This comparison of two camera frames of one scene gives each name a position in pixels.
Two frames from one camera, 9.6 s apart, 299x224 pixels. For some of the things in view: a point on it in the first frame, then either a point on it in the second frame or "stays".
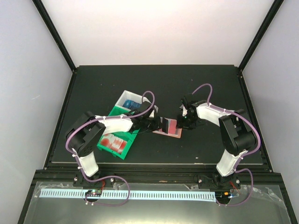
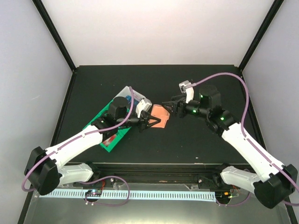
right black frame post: [272, 12] stays
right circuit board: [224, 195] stays
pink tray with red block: [172, 130] to [160, 112]
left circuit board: [94, 193] stays
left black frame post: [55, 34] stays
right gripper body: [187, 122] to [185, 112]
